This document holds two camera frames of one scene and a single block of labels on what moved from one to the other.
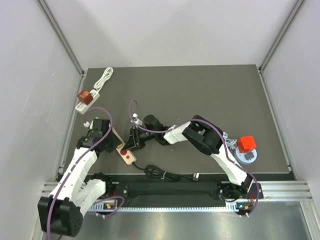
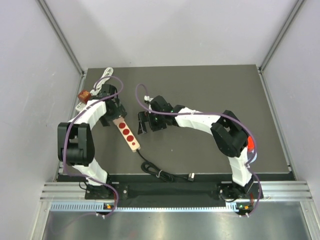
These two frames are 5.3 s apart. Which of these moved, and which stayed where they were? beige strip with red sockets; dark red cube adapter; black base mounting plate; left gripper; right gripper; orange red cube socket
Moved: beige strip with red sockets; right gripper; left gripper
Stayed: orange red cube socket; dark red cube adapter; black base mounting plate
